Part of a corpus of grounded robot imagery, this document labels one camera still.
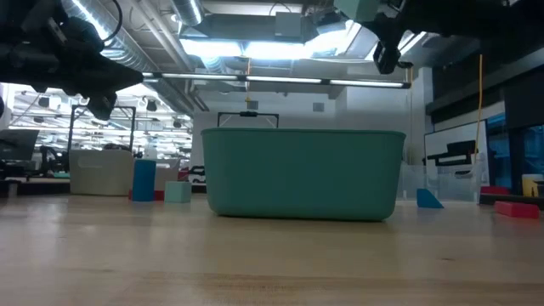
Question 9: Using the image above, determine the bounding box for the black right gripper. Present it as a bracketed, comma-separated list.
[360, 0, 430, 76]

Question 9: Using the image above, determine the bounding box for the black background rig frame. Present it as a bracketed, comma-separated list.
[217, 111, 281, 129]
[67, 105, 137, 154]

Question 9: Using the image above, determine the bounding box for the ceiling light panel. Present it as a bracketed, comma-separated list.
[180, 38, 309, 60]

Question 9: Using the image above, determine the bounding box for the white plastic bin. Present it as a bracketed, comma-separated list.
[68, 148, 182, 197]

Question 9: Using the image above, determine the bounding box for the silver ventilation duct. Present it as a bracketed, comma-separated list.
[59, 0, 195, 116]
[172, 0, 204, 27]

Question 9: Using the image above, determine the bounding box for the clear plastic bin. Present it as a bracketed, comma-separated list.
[397, 163, 490, 203]

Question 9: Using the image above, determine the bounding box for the LED light bar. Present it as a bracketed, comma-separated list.
[141, 71, 412, 89]

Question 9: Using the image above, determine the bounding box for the black computer monitor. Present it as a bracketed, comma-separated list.
[0, 128, 40, 162]

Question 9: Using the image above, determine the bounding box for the red rectangular foam block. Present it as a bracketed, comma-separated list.
[127, 190, 166, 201]
[493, 201, 541, 220]

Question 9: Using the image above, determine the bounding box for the green plastic bin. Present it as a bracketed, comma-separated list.
[201, 127, 407, 222]

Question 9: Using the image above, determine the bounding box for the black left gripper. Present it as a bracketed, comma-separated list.
[0, 40, 145, 122]

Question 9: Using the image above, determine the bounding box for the red bundle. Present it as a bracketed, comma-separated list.
[479, 185, 511, 196]

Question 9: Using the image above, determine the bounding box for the blue foam wedge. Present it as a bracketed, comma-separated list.
[416, 188, 445, 210]

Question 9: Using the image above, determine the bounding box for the blue foam cylinder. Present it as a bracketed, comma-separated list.
[132, 159, 157, 202]

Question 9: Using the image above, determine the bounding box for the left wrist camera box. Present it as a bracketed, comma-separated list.
[59, 14, 105, 60]

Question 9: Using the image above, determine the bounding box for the teal foam cube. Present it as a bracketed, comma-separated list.
[164, 181, 193, 204]

